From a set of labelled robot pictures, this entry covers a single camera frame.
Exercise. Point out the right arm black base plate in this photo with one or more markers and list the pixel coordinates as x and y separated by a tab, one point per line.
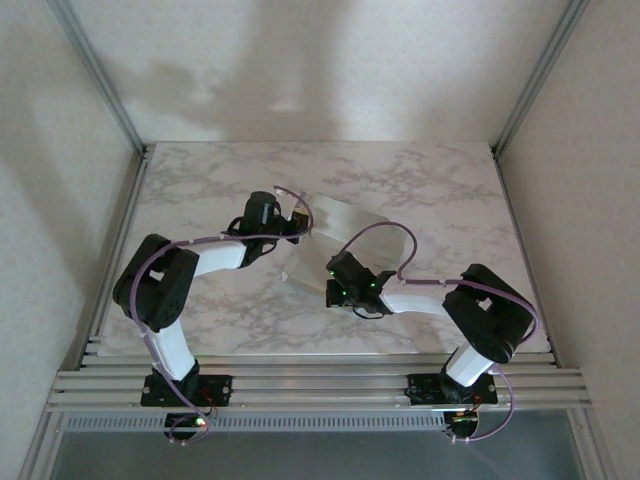
422	387

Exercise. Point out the aluminium rail beam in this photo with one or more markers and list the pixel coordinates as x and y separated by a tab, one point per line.
320	385

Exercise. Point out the aluminium corner post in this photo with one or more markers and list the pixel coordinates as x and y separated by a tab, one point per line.
101	75
539	75

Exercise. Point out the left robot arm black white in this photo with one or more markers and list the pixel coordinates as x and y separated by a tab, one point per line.
155	290

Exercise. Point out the aluminium lower frame leg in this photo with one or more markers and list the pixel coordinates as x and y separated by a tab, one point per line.
42	445
592	445

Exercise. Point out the aluminium side rail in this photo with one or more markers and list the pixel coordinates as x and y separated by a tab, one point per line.
131	200
505	190

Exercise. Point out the black controller board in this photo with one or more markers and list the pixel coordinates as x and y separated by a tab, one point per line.
462	425
182	425

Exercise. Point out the teal and white paper box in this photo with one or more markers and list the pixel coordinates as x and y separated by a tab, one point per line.
345	220

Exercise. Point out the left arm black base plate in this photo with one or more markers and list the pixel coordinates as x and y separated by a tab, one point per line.
220	387

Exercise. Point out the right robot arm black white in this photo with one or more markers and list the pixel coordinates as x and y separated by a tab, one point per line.
490	315

